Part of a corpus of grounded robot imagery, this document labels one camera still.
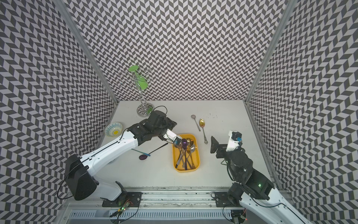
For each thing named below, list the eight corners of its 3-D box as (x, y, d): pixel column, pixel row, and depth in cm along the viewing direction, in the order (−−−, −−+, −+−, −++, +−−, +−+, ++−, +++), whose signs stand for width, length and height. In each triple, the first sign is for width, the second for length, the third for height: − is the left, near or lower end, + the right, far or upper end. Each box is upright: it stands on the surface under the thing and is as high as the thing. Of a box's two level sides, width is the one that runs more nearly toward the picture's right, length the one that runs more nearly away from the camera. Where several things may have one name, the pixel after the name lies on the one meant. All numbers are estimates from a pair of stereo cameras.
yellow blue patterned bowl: (106, 137, 100) (102, 133, 96) (110, 127, 106) (107, 122, 101) (121, 137, 100) (118, 133, 96) (124, 127, 106) (122, 122, 101)
